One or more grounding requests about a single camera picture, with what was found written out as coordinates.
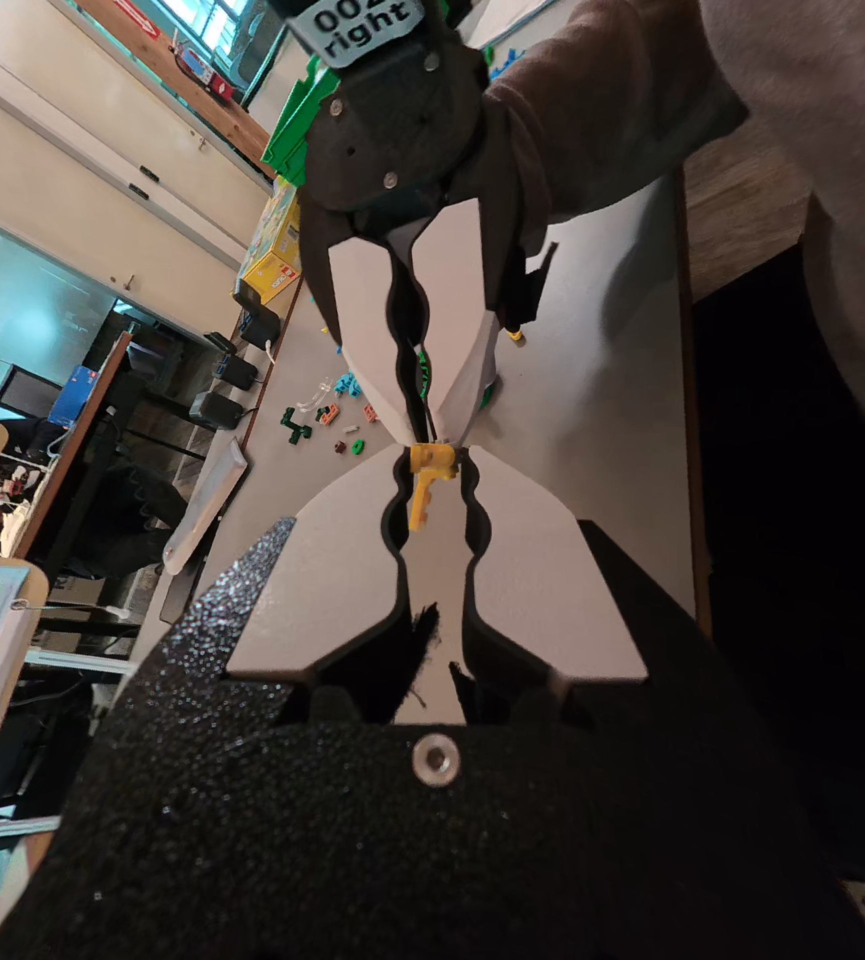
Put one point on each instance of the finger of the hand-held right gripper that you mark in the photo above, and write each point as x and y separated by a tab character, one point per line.
361	322
459	300

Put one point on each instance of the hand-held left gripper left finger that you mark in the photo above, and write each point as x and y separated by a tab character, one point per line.
312	592

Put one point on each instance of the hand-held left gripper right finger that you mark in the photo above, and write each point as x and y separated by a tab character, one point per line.
552	592

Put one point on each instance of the yellow brick assembly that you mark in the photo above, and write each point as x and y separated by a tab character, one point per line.
429	480

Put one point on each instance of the person's right forearm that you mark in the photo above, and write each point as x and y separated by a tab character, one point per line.
612	112

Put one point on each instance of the blue brick cluster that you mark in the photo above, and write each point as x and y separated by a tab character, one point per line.
346	386

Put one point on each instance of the clear brick piece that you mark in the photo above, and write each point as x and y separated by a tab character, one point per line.
318	397

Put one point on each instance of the black power adapter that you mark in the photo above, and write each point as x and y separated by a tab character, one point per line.
258	322
215	410
234	364

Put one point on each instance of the green plastic bin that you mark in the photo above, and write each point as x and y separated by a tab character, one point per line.
297	120

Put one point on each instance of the yellow toy box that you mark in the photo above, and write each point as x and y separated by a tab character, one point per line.
275	247

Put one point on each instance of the dark green brick piece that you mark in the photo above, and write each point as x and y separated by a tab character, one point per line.
294	429

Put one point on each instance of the black-framed table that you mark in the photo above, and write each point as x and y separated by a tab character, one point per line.
76	450

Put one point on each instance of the blue box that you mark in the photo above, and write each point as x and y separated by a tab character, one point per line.
84	390

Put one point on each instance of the wooden booklet stand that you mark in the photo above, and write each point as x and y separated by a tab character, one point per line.
5	697

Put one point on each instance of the clear plastic box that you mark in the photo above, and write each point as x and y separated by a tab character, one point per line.
9	476

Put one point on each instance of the black monitor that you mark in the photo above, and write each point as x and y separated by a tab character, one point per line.
24	390

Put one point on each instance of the person's sweater torso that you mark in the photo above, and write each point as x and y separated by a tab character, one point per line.
837	187

